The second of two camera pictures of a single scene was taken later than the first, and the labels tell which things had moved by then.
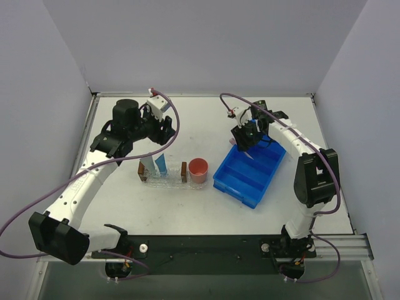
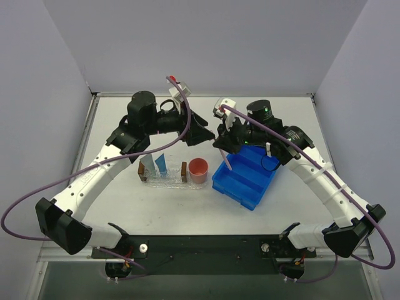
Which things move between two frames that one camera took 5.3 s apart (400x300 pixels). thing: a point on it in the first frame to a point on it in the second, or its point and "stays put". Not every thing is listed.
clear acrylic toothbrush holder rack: [172, 175] stays put
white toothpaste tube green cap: [148, 164] stays put
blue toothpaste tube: [160, 164] stays put
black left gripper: [164, 132] to [187, 127]
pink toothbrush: [232, 140] to [225, 159]
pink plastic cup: [198, 169] stays put
